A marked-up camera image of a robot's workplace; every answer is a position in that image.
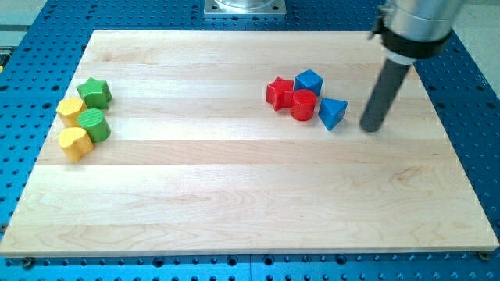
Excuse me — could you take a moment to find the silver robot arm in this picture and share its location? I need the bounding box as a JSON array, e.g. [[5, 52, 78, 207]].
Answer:
[[369, 0, 464, 65]]

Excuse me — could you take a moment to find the yellow heart block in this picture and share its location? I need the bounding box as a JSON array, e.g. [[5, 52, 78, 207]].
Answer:
[[59, 127, 95, 162]]

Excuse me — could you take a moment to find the red star block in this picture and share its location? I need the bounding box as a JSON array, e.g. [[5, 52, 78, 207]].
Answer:
[[266, 76, 294, 111]]

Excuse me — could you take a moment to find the red cylinder block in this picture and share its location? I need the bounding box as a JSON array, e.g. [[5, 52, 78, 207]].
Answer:
[[291, 89, 317, 121]]

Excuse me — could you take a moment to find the wooden board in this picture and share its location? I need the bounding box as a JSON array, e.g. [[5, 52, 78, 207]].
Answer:
[[1, 30, 498, 257]]

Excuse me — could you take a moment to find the blue cube block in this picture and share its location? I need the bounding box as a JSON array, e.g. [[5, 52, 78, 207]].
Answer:
[[294, 69, 323, 97]]

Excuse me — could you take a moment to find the blue triangle block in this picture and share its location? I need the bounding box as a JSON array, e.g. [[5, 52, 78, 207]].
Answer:
[[318, 98, 348, 131]]

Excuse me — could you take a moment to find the green cylinder block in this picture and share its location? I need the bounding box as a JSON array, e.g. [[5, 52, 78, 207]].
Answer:
[[77, 108, 111, 143]]

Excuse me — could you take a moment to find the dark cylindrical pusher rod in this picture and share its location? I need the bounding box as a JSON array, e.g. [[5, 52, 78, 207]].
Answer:
[[359, 59, 409, 133]]

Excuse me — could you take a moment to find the green star block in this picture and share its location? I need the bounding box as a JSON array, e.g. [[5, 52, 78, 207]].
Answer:
[[77, 77, 113, 110]]

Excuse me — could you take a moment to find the yellow hexagon block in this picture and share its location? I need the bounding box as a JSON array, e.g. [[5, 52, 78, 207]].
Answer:
[[56, 97, 88, 127]]

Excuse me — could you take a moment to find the blue perforated metal table plate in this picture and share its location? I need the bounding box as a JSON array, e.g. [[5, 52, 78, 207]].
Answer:
[[1, 0, 499, 280]]

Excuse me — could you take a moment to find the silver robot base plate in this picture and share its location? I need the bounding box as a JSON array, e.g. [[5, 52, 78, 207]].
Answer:
[[204, 0, 287, 16]]

